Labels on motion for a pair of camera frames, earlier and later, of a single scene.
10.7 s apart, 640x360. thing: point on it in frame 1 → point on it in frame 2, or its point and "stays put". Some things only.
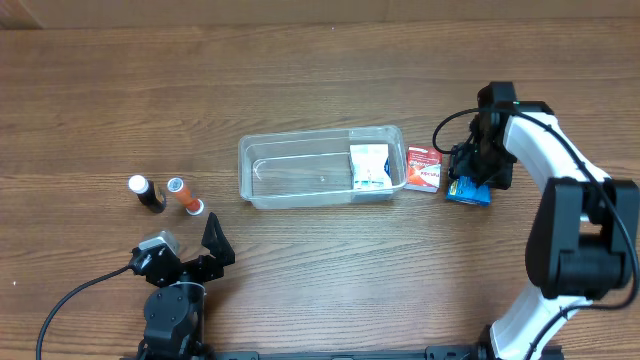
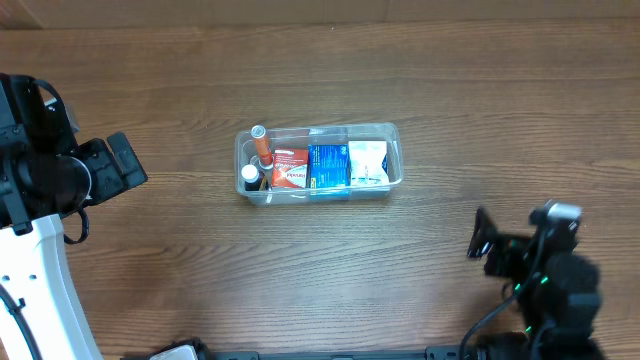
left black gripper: (198, 267) → (107, 166)
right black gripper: (470, 167) → (498, 255)
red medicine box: (424, 165) → (289, 168)
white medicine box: (371, 166) stays put
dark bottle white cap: (147, 193) → (250, 174)
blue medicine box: (463, 190) → (329, 172)
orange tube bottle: (193, 206) → (262, 145)
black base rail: (431, 353) stays put
